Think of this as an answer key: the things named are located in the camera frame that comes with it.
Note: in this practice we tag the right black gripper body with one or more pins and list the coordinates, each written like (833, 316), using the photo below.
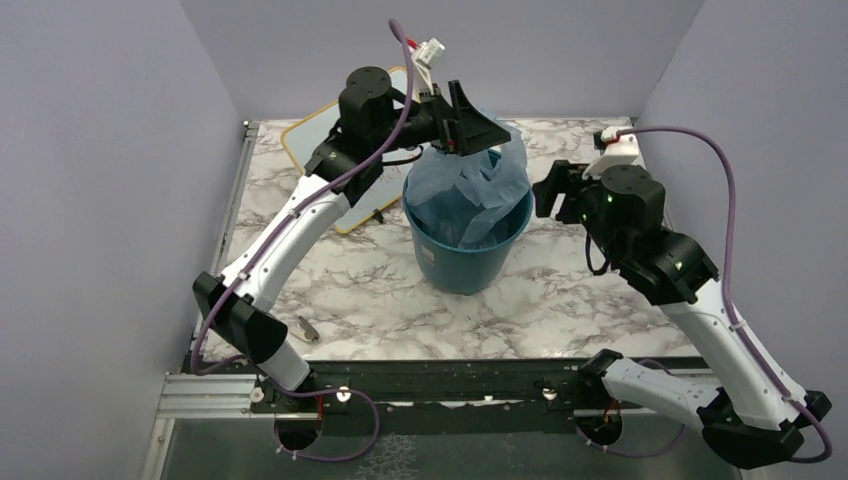
(582, 208)

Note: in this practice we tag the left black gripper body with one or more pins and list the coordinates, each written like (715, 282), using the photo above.
(425, 121)

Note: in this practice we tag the blue plastic trash bag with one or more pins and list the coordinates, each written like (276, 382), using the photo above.
(461, 201)

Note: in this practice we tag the teal plastic trash bin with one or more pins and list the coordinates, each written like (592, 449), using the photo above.
(463, 271)

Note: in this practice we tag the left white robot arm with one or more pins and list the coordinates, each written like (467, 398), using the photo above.
(236, 303)

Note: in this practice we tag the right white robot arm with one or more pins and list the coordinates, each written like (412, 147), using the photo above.
(755, 413)

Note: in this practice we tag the yellow framed whiteboard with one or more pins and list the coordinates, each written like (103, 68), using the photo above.
(314, 146)

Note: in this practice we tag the small grey eraser block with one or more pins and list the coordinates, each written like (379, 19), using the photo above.
(304, 331)

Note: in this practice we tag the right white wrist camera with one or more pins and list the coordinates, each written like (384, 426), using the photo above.
(615, 149)

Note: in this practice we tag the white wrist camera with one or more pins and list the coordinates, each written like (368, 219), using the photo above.
(424, 56)
(615, 149)

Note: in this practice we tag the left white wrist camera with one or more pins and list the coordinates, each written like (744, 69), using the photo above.
(424, 56)

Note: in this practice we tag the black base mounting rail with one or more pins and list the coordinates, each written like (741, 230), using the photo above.
(407, 397)

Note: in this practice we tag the aluminium table frame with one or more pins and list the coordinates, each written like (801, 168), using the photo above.
(158, 446)

